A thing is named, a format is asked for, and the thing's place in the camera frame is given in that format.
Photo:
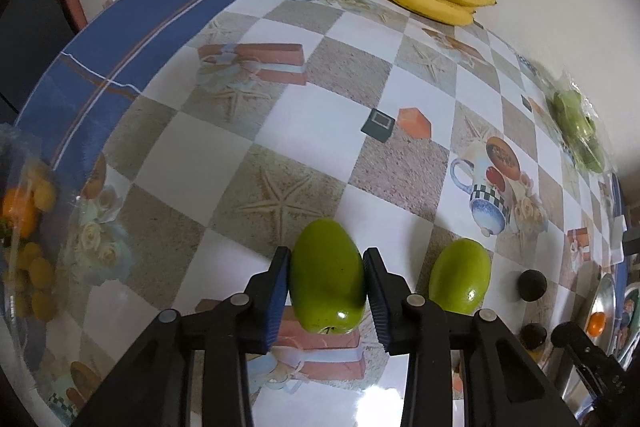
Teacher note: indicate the clear plastic bag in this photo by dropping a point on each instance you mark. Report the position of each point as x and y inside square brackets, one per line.
[20, 157]

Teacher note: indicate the small green mango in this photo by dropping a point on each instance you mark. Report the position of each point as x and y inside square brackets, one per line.
[460, 277]

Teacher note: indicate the black and white device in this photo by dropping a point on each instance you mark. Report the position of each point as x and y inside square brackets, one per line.
[625, 237]

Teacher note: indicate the clear plastic fruit container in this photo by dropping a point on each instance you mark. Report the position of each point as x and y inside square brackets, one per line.
[575, 97]

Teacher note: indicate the metal bowl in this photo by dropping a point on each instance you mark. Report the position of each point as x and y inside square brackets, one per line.
[602, 297]

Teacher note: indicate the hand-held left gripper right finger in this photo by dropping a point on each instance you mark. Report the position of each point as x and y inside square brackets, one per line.
[377, 299]

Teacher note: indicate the printed decorative plate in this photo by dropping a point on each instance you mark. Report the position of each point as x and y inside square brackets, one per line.
[629, 312]

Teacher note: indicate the pile of green apples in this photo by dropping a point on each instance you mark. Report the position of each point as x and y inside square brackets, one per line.
[575, 124]

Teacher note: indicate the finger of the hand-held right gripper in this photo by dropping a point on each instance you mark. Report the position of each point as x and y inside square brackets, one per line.
[575, 347]

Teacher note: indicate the large green mango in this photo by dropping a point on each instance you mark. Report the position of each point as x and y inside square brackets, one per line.
[327, 277]

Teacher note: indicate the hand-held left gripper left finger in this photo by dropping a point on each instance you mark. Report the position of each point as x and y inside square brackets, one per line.
[277, 299]

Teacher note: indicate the cluster of small yellow fruits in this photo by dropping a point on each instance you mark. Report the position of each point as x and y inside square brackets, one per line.
[41, 272]

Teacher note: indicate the dark round fruit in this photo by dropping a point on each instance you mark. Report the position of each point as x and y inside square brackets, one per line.
[532, 336]
[531, 284]

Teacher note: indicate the checkered printed tablecloth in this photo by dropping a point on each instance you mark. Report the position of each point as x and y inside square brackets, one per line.
[260, 117]

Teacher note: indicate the orange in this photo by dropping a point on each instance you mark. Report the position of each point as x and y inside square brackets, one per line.
[595, 323]
[19, 212]

